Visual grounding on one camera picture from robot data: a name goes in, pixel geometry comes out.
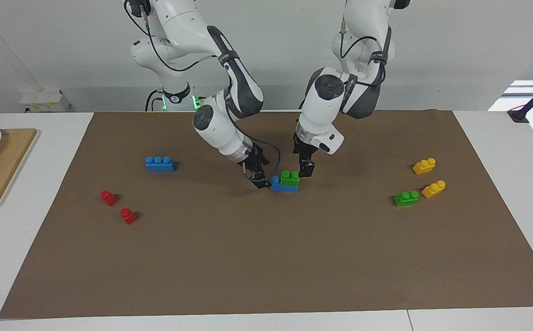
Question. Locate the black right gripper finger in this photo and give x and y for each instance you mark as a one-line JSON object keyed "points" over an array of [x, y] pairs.
{"points": [[265, 166], [264, 183]]}

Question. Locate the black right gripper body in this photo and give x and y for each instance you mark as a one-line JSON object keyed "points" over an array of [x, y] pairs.
{"points": [[252, 161]]}

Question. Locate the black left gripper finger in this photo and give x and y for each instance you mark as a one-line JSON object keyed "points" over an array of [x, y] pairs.
{"points": [[301, 164], [310, 169]]}

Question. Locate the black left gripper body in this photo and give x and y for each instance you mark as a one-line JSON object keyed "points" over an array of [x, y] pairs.
{"points": [[304, 148]]}

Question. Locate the plain green two-stud block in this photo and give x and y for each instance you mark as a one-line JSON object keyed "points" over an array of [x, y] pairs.
{"points": [[290, 178]]}

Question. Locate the blue three-stud block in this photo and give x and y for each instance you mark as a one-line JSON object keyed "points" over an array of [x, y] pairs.
{"points": [[160, 164], [282, 187]]}

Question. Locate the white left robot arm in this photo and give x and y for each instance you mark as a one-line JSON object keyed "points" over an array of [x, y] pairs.
{"points": [[326, 103]]}

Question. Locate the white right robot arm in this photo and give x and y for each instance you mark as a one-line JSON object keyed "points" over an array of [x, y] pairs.
{"points": [[216, 126]]}

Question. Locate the green block with white-printed studs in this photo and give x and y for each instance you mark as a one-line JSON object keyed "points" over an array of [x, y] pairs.
{"points": [[405, 198]]}

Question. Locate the yellow two-stud block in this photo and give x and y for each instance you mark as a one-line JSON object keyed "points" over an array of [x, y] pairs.
{"points": [[424, 166], [433, 189]]}

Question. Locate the red one-stud block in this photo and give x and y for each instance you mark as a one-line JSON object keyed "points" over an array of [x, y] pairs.
{"points": [[109, 198], [128, 216]]}

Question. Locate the brown table mat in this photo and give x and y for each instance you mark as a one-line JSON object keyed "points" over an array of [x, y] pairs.
{"points": [[266, 257]]}

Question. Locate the wooden cutting board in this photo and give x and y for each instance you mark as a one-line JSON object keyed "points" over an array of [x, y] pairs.
{"points": [[4, 170]]}

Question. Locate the white wall socket box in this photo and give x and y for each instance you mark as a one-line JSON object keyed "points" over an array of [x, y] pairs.
{"points": [[43, 101]]}

